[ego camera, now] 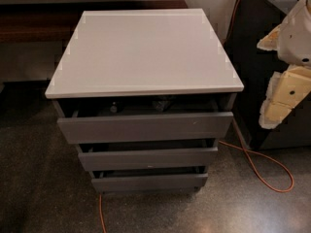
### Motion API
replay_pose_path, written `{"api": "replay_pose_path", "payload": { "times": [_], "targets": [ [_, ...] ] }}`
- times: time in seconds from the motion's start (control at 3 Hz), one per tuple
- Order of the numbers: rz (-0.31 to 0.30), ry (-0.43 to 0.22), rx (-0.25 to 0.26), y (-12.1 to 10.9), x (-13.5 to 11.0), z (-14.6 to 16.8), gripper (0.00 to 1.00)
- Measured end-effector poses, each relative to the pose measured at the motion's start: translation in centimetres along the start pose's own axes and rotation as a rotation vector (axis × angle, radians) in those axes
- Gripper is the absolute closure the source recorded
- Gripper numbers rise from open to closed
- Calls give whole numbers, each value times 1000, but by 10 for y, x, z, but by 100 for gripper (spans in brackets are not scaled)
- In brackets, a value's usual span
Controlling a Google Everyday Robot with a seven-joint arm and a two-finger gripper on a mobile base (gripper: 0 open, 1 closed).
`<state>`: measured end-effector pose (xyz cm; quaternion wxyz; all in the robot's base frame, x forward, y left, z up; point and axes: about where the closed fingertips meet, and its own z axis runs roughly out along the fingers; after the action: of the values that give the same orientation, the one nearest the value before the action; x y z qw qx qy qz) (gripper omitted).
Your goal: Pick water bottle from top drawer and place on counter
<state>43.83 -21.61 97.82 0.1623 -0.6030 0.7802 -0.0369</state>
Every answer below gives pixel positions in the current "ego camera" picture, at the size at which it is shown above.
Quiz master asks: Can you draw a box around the dark wooden bench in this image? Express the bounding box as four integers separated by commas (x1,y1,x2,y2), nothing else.
0,0,188,43

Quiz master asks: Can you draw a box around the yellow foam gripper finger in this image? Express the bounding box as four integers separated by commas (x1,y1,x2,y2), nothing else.
257,25,281,51
259,65,311,129

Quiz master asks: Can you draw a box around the grey drawer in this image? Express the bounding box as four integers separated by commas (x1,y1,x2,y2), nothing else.
91,167,208,193
57,112,233,144
77,139,218,171

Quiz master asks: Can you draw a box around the dark label water bottle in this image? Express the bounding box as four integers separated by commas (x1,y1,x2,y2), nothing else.
110,103,118,113

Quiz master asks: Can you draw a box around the white label water bottle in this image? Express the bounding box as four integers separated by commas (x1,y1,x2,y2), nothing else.
153,96,175,112

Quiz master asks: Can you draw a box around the grey middle drawer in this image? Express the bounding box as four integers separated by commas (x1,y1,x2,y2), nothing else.
77,139,218,171

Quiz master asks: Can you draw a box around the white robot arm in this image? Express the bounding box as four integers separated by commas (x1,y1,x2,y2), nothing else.
257,0,311,129

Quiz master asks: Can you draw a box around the grey drawer cabinet white top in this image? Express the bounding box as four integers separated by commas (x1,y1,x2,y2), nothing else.
44,8,245,196

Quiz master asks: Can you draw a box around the grey bottom drawer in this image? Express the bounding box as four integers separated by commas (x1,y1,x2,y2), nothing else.
91,167,208,193

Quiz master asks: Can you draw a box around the grey top drawer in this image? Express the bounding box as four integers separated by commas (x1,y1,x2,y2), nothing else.
57,112,233,144

